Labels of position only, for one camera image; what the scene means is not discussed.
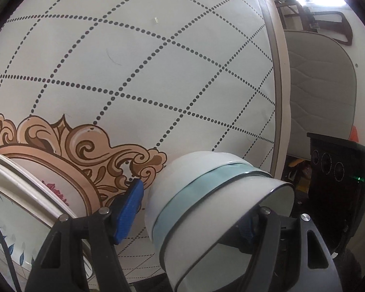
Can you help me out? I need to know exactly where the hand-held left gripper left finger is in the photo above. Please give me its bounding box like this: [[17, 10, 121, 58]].
[[24, 179, 144, 292]]

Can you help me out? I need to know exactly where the white bowl blue band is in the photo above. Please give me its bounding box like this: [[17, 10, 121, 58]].
[[144, 151, 293, 292]]

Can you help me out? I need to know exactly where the black office chair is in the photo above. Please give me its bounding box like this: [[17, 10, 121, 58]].
[[275, 3, 353, 46]]

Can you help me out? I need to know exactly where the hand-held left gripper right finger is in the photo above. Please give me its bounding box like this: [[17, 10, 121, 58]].
[[237, 206, 344, 292]]

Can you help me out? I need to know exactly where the wooden dining table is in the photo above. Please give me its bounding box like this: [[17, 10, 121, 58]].
[[250, 0, 293, 178]]

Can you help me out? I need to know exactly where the white floral plate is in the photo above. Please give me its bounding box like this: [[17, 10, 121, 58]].
[[0, 150, 95, 279]]

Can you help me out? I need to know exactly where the grey padded chair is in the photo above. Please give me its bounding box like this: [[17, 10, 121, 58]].
[[281, 29, 358, 162]]

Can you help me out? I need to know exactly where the printed tablecloth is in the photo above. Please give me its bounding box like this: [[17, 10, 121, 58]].
[[0, 0, 277, 286]]

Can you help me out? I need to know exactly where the white plate blue pattern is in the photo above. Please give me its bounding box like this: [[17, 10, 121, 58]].
[[0, 162, 55, 292]]

